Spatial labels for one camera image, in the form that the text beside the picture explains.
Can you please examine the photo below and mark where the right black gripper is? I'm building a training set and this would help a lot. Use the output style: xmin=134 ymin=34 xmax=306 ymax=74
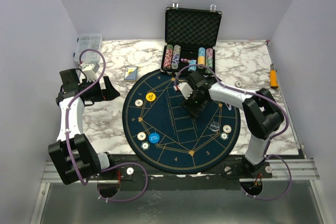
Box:
xmin=180 ymin=91 xmax=208 ymax=119

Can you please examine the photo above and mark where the clear dealer button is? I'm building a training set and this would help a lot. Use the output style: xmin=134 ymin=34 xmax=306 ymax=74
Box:
xmin=209 ymin=121 xmax=221 ymax=132

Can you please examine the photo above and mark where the red triangular card marker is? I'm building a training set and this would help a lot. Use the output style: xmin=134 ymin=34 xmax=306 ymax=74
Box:
xmin=225 ymin=103 xmax=232 ymax=110

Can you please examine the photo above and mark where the yellow white poker chip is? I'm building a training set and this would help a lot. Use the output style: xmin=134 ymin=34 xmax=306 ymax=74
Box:
xmin=223 ymin=125 xmax=232 ymax=134

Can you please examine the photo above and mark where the red white poker chip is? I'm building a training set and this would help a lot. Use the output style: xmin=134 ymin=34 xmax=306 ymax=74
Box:
xmin=235 ymin=81 xmax=243 ymax=88

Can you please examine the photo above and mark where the green poker chip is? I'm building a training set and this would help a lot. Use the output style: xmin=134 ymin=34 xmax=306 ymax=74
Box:
xmin=220 ymin=132 xmax=228 ymax=140

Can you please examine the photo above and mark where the yellow fifty poker chip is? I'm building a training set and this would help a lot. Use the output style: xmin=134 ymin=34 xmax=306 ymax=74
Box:
xmin=134 ymin=99 xmax=143 ymax=107

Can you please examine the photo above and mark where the yellow big blind button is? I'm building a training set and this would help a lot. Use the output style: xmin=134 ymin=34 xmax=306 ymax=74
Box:
xmin=145 ymin=92 xmax=156 ymax=102

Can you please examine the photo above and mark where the blue small blind button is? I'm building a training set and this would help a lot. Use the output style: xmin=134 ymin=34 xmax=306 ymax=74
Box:
xmin=149 ymin=133 xmax=160 ymax=144

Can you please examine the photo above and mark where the green white chip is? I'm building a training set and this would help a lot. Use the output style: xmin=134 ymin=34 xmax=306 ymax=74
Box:
xmin=141 ymin=142 xmax=150 ymax=150

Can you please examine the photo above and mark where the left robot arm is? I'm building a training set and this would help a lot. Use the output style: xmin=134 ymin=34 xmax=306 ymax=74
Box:
xmin=48 ymin=69 xmax=120 ymax=185

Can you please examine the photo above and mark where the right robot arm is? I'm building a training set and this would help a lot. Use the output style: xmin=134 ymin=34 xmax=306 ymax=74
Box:
xmin=174 ymin=72 xmax=287 ymax=178

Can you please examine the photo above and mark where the light blue chip stack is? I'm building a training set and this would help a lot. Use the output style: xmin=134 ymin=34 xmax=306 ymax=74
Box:
xmin=188 ymin=59 xmax=197 ymax=72

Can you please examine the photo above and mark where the blue playing card box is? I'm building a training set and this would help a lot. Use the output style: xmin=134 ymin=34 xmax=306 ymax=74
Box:
xmin=124 ymin=66 xmax=138 ymax=81

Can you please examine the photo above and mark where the round blue poker mat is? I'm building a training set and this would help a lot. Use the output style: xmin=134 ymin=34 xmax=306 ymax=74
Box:
xmin=122 ymin=70 xmax=241 ymax=174

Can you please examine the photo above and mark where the yellow chip stack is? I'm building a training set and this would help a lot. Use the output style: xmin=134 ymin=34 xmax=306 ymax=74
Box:
xmin=197 ymin=47 xmax=206 ymax=69

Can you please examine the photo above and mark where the pink green chip stack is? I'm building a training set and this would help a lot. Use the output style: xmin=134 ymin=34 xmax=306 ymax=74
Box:
xmin=205 ymin=48 xmax=213 ymax=73

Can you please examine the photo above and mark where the clear plastic organizer box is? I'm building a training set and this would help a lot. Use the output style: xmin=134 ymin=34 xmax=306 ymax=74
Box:
xmin=73 ymin=34 xmax=102 ymax=63

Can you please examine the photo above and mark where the blue grey chip stack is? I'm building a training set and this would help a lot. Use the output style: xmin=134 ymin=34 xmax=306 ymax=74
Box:
xmin=171 ymin=45 xmax=181 ymax=69

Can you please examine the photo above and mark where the red white chip stack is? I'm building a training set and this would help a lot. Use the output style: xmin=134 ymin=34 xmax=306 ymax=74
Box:
xmin=163 ymin=45 xmax=173 ymax=70

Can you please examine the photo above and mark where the black aluminium chip case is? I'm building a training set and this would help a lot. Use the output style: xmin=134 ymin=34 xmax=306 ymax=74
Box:
xmin=160 ymin=3 xmax=222 ymax=76

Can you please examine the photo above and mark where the orange utility knife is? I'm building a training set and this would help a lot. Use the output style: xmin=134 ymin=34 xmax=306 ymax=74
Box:
xmin=269 ymin=63 xmax=279 ymax=90

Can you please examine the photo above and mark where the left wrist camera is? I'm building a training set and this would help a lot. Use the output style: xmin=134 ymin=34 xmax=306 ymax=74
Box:
xmin=80 ymin=63 xmax=100 ymax=82

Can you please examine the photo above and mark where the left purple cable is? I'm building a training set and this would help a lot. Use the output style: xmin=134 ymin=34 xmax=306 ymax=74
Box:
xmin=65 ymin=48 xmax=150 ymax=203

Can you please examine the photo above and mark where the black mounting base rail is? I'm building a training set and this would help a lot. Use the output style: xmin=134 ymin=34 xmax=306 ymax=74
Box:
xmin=90 ymin=154 xmax=273 ymax=191

